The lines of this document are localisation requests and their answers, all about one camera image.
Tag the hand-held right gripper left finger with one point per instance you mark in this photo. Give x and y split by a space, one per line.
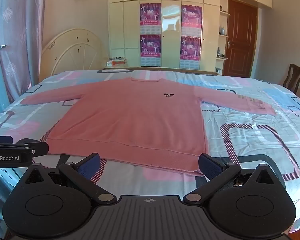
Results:
90 165

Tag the brown wooden door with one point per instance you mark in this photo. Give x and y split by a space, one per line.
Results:
241 40

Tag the dark wooden chair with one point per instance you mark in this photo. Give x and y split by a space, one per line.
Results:
293 77

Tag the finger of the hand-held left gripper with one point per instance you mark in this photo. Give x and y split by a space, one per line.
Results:
38 148
1 139

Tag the purple wall poster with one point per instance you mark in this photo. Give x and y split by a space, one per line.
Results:
190 50
150 47
150 15
192 17

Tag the bed with patterned sheet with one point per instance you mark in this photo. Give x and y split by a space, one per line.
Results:
252 135

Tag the wooden bed board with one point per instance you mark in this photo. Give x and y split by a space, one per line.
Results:
165 69

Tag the pink knit sweater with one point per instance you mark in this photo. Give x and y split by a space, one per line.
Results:
130 120

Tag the white and orange box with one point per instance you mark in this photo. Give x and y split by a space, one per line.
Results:
116 62

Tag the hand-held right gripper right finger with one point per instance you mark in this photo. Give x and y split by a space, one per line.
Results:
210 166

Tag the cream arched headboard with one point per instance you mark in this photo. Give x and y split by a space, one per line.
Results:
72 55

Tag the grey vase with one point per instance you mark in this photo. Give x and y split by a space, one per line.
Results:
222 30

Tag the pink patterned curtain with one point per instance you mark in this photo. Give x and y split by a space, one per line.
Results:
12 30

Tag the cream wardrobe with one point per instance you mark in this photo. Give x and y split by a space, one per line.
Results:
125 22

